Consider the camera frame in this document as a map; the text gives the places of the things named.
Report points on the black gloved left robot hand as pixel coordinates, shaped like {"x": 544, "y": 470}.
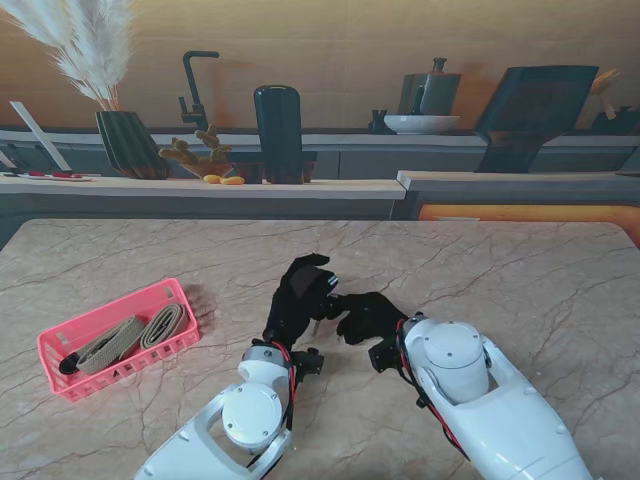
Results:
{"x": 295, "y": 305}

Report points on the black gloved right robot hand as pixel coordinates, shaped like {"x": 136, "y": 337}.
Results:
{"x": 372, "y": 317}

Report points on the long beige woven belt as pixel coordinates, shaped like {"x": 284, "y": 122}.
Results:
{"x": 107, "y": 347}

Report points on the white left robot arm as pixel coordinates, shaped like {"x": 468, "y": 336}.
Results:
{"x": 240, "y": 415}

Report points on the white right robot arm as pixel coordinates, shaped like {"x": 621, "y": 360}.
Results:
{"x": 475, "y": 380}

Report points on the pink plastic storage basket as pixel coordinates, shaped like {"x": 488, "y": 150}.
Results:
{"x": 55, "y": 350}

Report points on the dark box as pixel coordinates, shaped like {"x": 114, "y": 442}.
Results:
{"x": 625, "y": 122}

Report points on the yellow orange fruit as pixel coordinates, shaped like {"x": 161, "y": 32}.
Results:
{"x": 233, "y": 181}
{"x": 212, "y": 178}

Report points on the grey back cabinet counter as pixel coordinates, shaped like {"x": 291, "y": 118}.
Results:
{"x": 350, "y": 140}

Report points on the cactus plant in bowl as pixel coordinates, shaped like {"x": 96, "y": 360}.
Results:
{"x": 215, "y": 150}

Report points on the grey counter with orange light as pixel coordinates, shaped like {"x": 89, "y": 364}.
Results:
{"x": 500, "y": 192}

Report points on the small black bottles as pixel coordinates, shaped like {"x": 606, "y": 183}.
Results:
{"x": 377, "y": 125}

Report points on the white shallow bowl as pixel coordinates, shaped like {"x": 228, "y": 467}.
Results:
{"x": 422, "y": 124}

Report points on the dark ribbed vase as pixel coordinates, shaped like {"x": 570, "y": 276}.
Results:
{"x": 130, "y": 145}

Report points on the grey jug with lid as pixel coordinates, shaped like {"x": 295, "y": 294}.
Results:
{"x": 440, "y": 95}

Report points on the black kitchen faucet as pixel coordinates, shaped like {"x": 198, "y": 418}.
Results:
{"x": 194, "y": 85}

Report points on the dark slanted board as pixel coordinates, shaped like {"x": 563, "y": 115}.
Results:
{"x": 535, "y": 115}

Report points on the plate with red slices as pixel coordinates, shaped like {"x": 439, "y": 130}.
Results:
{"x": 60, "y": 176}

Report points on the white leaning slat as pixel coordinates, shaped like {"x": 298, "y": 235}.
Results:
{"x": 40, "y": 136}

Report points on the white pampas grass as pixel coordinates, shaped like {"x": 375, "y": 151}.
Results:
{"x": 95, "y": 60}

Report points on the yellow wooden utensil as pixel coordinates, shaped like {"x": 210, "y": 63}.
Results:
{"x": 605, "y": 80}

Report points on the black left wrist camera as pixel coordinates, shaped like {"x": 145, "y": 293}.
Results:
{"x": 307, "y": 361}

